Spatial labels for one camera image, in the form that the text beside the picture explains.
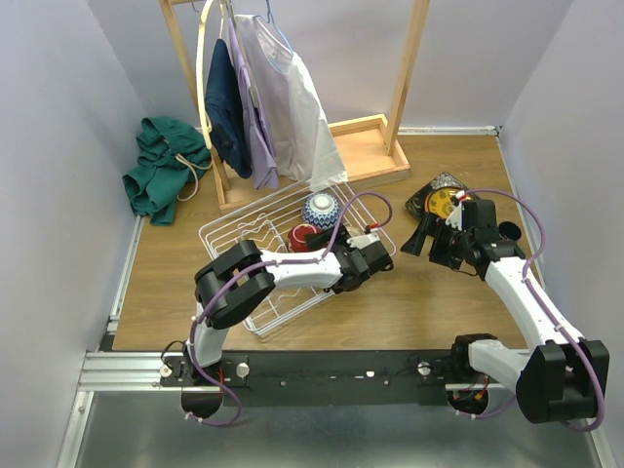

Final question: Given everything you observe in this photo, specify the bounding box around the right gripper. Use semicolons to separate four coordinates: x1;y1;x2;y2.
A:
401;211;473;270

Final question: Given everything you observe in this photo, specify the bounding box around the red bowl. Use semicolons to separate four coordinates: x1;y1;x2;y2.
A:
287;223;321;253

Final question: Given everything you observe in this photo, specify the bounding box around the blue white patterned bowl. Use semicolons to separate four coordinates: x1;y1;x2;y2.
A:
301;192;341;230

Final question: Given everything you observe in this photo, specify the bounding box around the black floral square plate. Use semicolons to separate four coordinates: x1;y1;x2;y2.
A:
405;173;468;221

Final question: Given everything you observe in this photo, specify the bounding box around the amber glass plate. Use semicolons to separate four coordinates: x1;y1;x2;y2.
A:
423;186;465;219

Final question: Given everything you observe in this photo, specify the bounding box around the dark blue cup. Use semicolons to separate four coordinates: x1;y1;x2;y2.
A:
498;221;523;242

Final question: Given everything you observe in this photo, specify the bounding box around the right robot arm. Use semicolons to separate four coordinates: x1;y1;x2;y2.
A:
401;192;609;432

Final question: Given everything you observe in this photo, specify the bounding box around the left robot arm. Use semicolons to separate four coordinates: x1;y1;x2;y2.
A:
182;224;394;385

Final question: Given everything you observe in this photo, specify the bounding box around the wooden clothes rack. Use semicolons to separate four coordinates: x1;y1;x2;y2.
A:
160;1;430;214

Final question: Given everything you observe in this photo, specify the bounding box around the lavender shirt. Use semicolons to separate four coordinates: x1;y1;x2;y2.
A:
228;19;279;189

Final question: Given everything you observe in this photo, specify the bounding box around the white t-shirt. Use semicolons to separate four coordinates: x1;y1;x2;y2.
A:
234;15;348;191

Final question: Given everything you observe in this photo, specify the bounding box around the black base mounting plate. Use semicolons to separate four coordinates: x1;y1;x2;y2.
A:
160;350;502;414

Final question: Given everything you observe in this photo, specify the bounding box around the navy blue garment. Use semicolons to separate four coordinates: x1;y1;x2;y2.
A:
205;39;253;178

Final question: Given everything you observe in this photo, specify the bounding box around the green hoodie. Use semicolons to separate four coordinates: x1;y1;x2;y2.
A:
122;116;212;226

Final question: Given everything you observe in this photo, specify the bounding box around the white wire dish rack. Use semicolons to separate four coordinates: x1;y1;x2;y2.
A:
199;184;396;335

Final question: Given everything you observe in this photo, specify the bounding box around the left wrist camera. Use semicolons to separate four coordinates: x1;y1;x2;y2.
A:
347;226;380;250

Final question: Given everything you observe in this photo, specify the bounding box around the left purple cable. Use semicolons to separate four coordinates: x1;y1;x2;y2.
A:
188;191;394;391

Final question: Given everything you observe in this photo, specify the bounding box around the purple cable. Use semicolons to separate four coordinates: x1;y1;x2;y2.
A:
188;191;394;391
460;188;608;432

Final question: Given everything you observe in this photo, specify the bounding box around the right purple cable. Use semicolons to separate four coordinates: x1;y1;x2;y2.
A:
460;188;608;432

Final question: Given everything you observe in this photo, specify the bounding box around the blue wire hanger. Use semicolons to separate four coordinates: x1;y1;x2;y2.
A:
253;0;294;56

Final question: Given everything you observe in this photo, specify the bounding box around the aluminium frame rail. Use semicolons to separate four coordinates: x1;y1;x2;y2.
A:
57;216;161;467

